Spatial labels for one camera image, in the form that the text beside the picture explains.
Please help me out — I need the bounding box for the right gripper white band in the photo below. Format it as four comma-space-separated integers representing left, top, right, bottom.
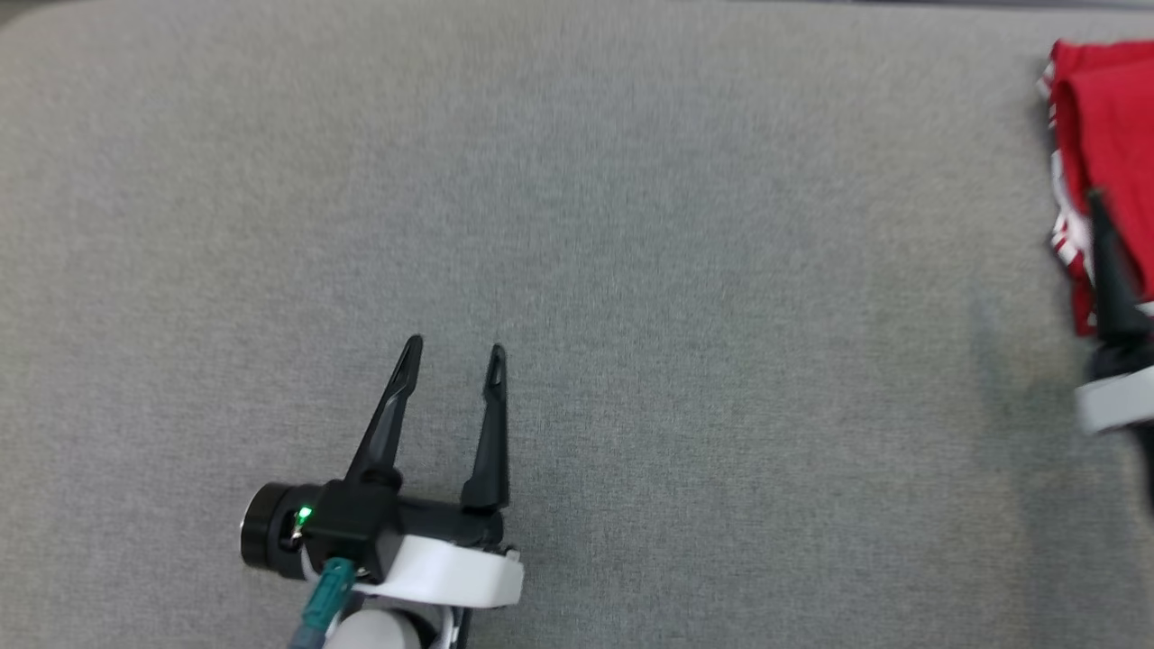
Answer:
1073, 187, 1154, 438

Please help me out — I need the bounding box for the red jersey with number print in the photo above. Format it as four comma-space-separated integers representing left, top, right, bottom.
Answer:
1049, 63, 1154, 336

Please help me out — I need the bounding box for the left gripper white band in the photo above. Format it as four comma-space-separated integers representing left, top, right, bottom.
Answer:
345, 335, 526, 609

